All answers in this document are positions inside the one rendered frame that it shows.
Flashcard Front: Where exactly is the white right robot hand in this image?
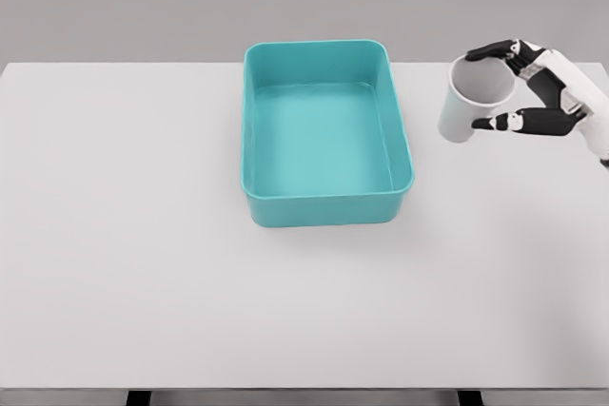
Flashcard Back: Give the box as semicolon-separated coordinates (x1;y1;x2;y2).
464;38;609;169

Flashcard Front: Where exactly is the white paper cup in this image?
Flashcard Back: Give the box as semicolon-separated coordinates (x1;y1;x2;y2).
437;53;518;145

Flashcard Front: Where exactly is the teal plastic basket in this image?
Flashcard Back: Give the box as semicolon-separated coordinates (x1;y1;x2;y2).
240;38;416;230

